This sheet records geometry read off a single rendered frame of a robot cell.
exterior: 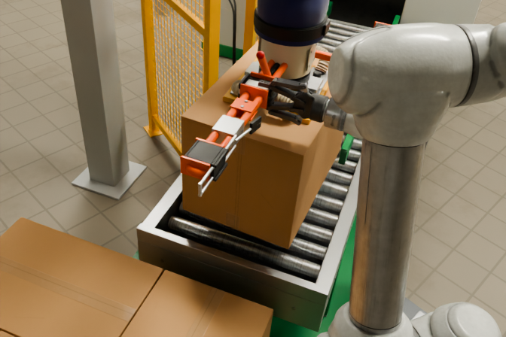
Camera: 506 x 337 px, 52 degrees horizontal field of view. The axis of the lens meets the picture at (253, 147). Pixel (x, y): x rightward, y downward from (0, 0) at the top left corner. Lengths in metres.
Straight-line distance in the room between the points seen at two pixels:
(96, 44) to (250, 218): 1.16
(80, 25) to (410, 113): 1.88
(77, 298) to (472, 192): 2.32
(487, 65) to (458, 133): 2.94
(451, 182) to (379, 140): 2.51
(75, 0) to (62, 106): 1.37
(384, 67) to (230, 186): 0.98
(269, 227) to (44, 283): 0.76
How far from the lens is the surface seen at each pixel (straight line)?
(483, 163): 3.58
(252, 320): 1.73
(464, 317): 1.14
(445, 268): 2.80
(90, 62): 2.53
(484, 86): 0.85
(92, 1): 2.39
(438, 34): 0.82
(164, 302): 1.76
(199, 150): 1.20
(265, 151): 1.51
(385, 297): 0.99
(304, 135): 1.54
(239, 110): 1.41
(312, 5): 1.53
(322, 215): 2.06
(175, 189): 2.04
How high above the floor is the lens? 1.98
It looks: 38 degrees down
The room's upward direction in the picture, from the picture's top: 5 degrees clockwise
